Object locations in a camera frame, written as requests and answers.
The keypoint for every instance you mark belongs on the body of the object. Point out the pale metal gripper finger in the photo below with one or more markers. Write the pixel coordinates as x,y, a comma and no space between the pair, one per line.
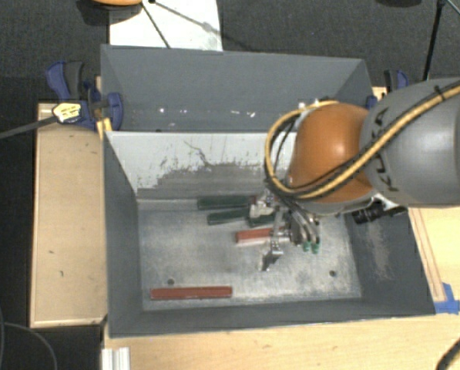
259,209
274,252

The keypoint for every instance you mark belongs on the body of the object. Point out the red-brown flat block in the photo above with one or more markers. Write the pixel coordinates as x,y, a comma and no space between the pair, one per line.
252,237
191,293

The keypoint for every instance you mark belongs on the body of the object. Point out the dark green flat block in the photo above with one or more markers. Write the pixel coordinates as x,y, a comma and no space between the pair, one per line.
227,217

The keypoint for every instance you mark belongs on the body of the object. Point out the grey metal bin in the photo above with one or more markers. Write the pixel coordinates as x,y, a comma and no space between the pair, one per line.
199,253

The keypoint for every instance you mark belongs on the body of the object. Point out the pale wood board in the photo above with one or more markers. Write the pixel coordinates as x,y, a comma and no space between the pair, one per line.
69,222

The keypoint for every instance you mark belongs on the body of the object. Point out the black cylinder on white bracket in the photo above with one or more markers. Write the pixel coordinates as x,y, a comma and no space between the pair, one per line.
368,213

